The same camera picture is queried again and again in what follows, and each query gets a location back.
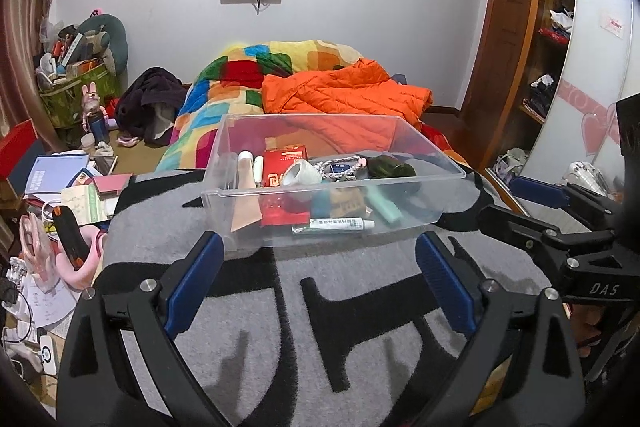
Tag teal jar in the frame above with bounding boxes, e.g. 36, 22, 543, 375
310, 191, 333, 218

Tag red packet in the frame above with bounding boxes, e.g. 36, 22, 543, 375
261, 144, 308, 226

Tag wooden bookshelf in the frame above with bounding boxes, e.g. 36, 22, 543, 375
440, 0, 576, 172

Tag grey green pillow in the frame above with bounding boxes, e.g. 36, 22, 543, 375
60, 14, 129, 80

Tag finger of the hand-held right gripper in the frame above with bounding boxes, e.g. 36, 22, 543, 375
475, 206, 618, 258
510, 176, 621, 214

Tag white sneaker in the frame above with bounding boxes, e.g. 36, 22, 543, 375
565, 161, 611, 198

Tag white sandals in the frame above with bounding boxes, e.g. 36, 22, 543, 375
492, 148, 531, 180

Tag pink book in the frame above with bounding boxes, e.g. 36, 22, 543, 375
91, 174, 133, 202

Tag pink rabbit toy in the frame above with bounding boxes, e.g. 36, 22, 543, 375
81, 83, 108, 128

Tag white green toothpaste tube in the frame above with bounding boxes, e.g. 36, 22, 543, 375
291, 217, 376, 235

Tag blue notebook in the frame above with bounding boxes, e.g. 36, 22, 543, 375
24, 153, 90, 195

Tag orange black tool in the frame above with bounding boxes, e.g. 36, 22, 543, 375
52, 206, 91, 272

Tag striped brown curtain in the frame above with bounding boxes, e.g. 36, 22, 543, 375
0, 0, 76, 152

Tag red box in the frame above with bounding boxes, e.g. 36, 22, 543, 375
0, 119, 38, 182

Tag beige tube with white cap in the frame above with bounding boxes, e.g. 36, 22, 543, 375
231, 151, 263, 233

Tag orange down jacket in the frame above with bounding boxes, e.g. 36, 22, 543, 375
261, 58, 434, 124

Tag mint green bottle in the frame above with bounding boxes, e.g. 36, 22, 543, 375
364, 184, 403, 224

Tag braided rope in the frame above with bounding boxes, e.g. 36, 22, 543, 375
312, 155, 368, 182

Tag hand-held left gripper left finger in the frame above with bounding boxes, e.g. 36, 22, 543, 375
57, 231, 226, 427

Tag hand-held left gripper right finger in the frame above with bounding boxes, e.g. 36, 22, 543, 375
415, 231, 586, 427

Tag white papers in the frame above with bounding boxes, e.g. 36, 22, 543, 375
20, 277, 76, 328

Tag grey black blanket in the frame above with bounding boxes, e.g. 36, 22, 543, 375
95, 149, 566, 427

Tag dark clothes pile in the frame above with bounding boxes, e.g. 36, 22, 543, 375
115, 67, 188, 142

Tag person's right hand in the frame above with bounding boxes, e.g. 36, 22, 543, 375
564, 302, 608, 358

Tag olive green block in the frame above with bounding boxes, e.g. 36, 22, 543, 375
330, 189, 366, 218

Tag white tape roll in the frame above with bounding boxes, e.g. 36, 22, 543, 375
281, 158, 323, 188

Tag clear plastic box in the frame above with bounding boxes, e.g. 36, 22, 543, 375
201, 114, 467, 253

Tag dark green cylinder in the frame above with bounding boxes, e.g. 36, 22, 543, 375
369, 154, 417, 180

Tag white sliding door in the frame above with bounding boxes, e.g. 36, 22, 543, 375
525, 0, 640, 188

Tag green storage bag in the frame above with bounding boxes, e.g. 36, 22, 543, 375
40, 62, 121, 128

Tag colourful patchwork blanket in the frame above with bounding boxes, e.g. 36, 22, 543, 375
155, 39, 466, 172

